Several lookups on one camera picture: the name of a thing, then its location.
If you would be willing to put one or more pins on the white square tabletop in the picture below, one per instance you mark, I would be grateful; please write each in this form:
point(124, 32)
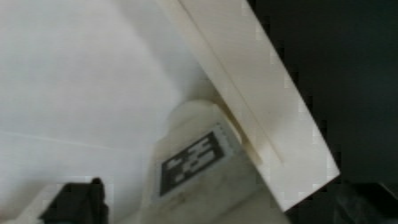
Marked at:
point(105, 61)

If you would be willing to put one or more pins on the white leg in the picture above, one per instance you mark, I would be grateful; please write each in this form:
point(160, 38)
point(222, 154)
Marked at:
point(204, 188)

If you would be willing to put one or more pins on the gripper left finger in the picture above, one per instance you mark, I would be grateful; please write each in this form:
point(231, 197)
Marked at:
point(78, 206)

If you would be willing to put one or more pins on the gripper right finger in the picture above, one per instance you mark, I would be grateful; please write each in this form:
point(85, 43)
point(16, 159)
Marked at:
point(366, 205)

